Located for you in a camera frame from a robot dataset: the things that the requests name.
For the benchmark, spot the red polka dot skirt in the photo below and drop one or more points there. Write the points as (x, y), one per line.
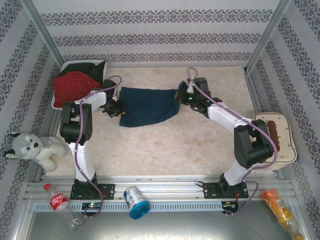
(72, 87)

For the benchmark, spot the grey metal sheet panel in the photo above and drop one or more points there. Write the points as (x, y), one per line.
(187, 225)

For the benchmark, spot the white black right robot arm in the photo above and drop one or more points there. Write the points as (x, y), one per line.
(225, 117)

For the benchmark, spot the orange drink bottle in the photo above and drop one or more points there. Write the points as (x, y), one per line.
(277, 205)

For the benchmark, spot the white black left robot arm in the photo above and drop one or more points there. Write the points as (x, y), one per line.
(83, 160)

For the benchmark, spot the aluminium mounting rail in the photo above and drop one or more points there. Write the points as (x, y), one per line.
(170, 185)

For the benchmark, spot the white plastic basket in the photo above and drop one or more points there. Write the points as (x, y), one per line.
(56, 106)

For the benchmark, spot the aluminium frame post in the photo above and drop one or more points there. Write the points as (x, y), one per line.
(42, 30)
(267, 32)

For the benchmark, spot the clear bottle with red label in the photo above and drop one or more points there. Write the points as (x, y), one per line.
(58, 202)

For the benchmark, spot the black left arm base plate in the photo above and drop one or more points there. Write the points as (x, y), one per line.
(108, 191)

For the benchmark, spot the black skirt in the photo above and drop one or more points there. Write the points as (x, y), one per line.
(80, 67)

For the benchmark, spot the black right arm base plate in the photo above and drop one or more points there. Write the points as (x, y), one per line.
(211, 191)

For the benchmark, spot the white blue drink can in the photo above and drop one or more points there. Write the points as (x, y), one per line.
(135, 197)

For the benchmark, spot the dark blue denim skirt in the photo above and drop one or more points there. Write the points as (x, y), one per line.
(147, 107)

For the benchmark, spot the aluminium side rail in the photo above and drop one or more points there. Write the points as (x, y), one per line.
(252, 87)

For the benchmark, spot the small circuit board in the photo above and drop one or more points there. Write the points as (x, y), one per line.
(92, 206)
(230, 205)

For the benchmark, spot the brown plush stick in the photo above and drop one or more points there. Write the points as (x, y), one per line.
(272, 130)

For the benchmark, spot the grey white husky plush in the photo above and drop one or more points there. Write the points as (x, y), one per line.
(25, 145)

